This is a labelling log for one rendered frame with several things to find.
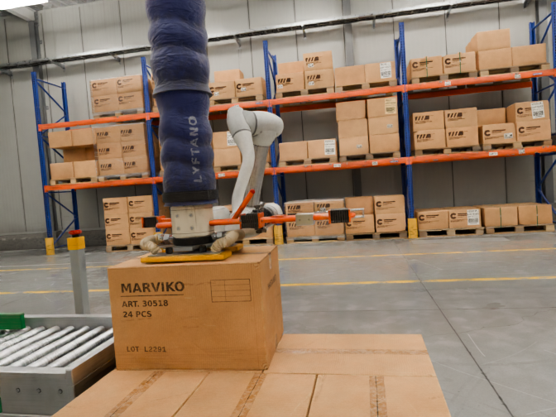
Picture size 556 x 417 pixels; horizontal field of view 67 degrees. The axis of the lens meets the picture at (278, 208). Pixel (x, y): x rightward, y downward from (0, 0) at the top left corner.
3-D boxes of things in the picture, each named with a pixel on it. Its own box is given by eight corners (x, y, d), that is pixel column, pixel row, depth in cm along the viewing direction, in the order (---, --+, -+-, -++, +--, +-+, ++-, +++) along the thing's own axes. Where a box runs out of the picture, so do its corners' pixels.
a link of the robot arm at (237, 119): (237, 127, 213) (260, 127, 220) (227, 99, 220) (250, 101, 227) (227, 142, 222) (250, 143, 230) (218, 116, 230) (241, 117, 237)
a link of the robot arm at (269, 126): (225, 232, 260) (256, 228, 272) (237, 244, 248) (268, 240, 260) (243, 107, 231) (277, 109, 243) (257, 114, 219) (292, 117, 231)
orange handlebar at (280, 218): (130, 232, 176) (129, 223, 176) (161, 224, 206) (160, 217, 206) (356, 220, 160) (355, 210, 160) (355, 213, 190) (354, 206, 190)
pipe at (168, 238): (141, 252, 165) (141, 238, 165) (169, 243, 190) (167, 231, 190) (225, 249, 160) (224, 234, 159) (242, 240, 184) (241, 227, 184)
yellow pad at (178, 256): (140, 262, 164) (139, 250, 163) (151, 258, 174) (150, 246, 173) (224, 260, 158) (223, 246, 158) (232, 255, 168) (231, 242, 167)
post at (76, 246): (83, 408, 247) (66, 237, 241) (90, 402, 253) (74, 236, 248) (93, 409, 245) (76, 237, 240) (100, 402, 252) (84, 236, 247)
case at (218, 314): (116, 370, 164) (106, 267, 162) (160, 333, 203) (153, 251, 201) (267, 370, 154) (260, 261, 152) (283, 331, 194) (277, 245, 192)
